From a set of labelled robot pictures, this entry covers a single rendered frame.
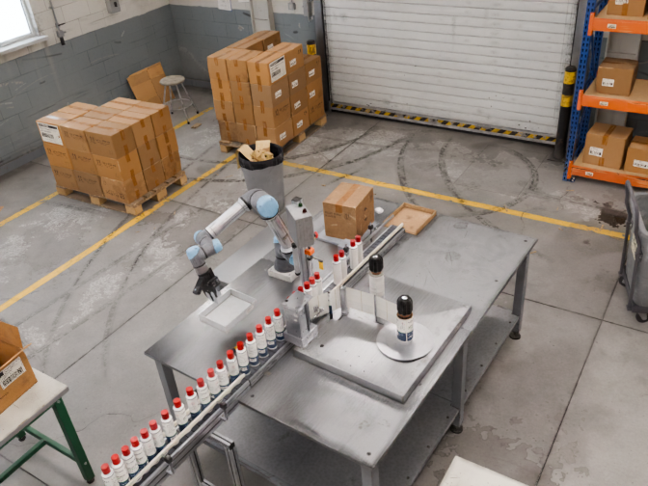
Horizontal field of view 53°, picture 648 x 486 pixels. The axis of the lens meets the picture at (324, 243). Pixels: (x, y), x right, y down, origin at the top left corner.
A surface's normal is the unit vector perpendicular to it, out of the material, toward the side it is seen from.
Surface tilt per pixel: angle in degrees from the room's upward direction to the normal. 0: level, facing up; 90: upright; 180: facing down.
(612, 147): 90
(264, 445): 1
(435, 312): 0
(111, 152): 88
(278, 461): 1
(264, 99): 91
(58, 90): 90
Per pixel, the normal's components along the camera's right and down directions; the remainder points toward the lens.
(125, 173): 0.84, 0.27
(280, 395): -0.07, -0.84
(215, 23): -0.53, 0.50
